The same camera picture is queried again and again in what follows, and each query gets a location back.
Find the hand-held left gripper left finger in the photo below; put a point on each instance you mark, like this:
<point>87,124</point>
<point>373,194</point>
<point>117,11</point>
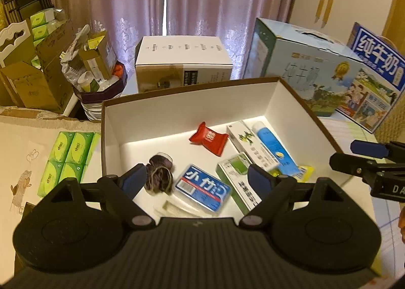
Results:
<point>134,178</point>

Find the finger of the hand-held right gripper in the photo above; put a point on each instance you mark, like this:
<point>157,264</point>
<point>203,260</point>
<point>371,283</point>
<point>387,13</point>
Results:
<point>368,147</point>
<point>351,162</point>

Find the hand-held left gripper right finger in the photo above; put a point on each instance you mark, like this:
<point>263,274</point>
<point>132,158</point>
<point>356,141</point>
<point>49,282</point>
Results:
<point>259,178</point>

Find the green and white box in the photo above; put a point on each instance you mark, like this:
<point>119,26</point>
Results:
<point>235,181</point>

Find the dark velvet scrunchie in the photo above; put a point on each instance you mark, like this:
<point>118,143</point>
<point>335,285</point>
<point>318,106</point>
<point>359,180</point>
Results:
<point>159,175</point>

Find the blue and white tube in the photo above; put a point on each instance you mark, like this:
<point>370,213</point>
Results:
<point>269,140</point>

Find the white box with green print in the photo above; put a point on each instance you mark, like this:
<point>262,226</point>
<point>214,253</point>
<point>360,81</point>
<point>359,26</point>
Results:
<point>246,140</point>

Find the yellow snack packet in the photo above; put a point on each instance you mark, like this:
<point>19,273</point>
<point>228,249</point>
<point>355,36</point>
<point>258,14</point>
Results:
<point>305,172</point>

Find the blue tissue pack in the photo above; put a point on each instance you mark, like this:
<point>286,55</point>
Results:
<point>202,188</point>

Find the red candy packet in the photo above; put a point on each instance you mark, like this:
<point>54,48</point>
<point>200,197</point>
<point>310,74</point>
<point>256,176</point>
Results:
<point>210,139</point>

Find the brown cardboard box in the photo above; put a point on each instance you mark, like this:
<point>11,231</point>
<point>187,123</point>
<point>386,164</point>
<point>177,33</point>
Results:
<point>177,112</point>

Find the plaid tablecloth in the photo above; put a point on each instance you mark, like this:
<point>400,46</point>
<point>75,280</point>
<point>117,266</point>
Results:
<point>389,213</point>

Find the beige quilted chair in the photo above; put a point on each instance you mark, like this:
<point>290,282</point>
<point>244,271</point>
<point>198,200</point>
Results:
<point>394,124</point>

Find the green tissue pack bundle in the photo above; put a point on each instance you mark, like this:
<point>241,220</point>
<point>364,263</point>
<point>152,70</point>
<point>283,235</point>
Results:
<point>66,162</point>

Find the purple octagonal container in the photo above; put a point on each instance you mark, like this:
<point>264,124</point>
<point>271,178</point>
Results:
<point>104,91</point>

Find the pale blue milk carton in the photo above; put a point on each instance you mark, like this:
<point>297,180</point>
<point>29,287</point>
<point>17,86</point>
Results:
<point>294,67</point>

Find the beige printed cloth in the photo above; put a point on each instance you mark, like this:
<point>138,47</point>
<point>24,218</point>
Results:
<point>25,150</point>

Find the small open cardboard box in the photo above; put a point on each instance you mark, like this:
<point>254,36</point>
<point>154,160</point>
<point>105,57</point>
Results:
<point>96,55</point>

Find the crumpled plastic bag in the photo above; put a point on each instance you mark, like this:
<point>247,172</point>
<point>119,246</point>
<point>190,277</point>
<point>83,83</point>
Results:
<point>76,58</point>

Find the white cardboard box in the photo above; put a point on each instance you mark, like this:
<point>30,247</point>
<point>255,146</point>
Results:
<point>183,52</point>

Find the large open cardboard box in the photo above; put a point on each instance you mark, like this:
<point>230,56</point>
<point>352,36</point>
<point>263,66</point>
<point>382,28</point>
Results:
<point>34,80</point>

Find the green tissue packs in carton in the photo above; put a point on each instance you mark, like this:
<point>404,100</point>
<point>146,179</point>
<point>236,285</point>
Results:
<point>42,23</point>

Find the white carved chair back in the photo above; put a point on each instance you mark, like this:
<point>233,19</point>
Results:
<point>14,39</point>

